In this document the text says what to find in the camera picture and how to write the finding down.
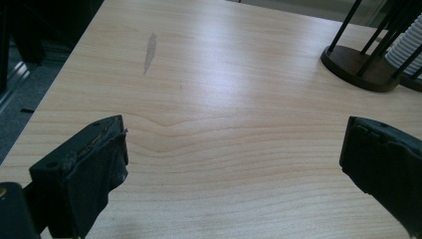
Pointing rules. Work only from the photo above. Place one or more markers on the stack of white cups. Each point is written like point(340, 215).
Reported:
point(403, 49)

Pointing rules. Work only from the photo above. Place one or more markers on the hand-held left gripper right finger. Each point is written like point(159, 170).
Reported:
point(384, 159)

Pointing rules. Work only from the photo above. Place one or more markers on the dark furniture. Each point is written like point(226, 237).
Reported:
point(40, 26)

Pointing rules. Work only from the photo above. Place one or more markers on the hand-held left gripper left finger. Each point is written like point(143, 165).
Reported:
point(83, 172)

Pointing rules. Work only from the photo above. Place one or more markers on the black cup holder rack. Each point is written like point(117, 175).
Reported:
point(351, 66)

